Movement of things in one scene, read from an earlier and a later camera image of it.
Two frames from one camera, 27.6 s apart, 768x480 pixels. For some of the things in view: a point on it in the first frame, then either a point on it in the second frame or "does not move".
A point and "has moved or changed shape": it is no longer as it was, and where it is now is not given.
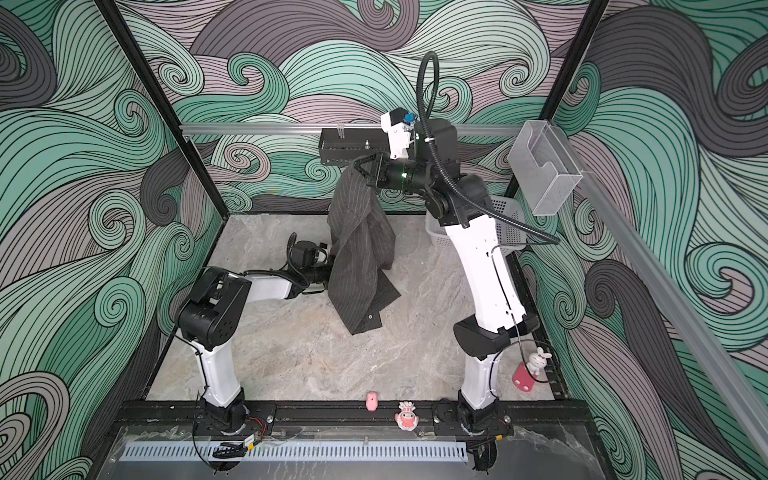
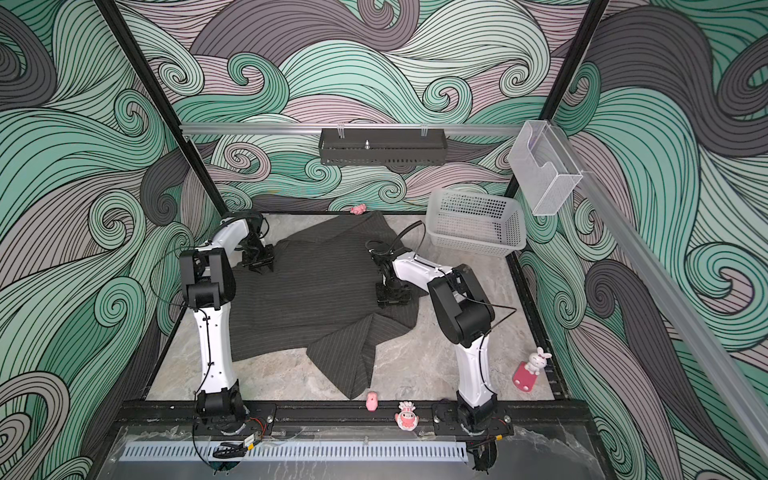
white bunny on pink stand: [537, 361] does not move
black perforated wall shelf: [356, 143] does not move
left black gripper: [329, 262] → [256, 266]
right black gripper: [388, 175] → [382, 299]
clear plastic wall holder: [543, 167] does not move
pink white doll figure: [407, 419] does not move
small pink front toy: [372, 401] does not move
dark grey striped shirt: [362, 248] has moved or changed shape
